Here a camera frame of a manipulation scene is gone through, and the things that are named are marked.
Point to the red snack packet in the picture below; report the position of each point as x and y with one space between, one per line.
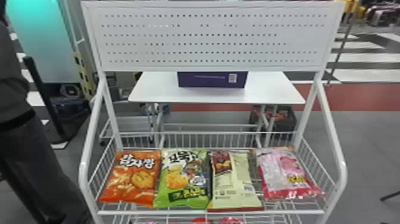
200 221
231 220

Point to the beige snack packet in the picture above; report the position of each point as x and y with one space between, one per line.
232 184

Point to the orange snack packet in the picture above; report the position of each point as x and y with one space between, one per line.
132 178

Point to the person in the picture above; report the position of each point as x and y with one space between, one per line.
22 156

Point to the green snack packet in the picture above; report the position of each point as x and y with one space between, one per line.
183 181

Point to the pink snack packet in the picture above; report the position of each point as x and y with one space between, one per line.
282 175

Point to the purple box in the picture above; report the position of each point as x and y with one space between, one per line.
206 79

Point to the white side table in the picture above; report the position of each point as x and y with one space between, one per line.
268 90

